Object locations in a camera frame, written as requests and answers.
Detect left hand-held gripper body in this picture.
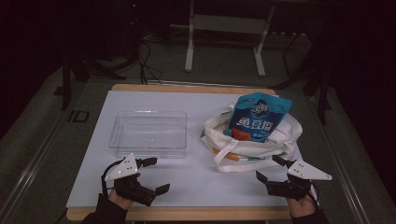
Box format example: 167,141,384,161
104,153,157,207

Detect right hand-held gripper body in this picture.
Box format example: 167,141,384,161
265,159,333,201

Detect white canvas tote bag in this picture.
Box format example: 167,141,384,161
199,101,304,174

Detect clear plastic container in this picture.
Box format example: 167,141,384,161
107,109,189,160

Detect blue snack packet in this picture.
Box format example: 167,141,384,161
224,91,294,144

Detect person's left hand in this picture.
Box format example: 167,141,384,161
107,189,135,211

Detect person's right hand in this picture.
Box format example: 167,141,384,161
285,191,319,219

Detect white table mat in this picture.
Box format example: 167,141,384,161
65,90,304,209

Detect wooden table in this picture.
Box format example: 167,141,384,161
65,82,294,222

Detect orange and teal packet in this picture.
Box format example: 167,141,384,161
211,147,262,162

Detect black metal stand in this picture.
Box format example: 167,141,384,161
268,29,333,126
60,54,128,112

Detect white metal stand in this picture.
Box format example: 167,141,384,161
184,0,276,78

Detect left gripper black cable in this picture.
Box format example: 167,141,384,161
100,159,125,198

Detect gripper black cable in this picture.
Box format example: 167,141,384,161
308,181,320,209
100,159,125,198

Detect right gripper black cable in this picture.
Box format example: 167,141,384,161
308,181,320,209

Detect black floor cables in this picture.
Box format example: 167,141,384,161
135,38,163,86

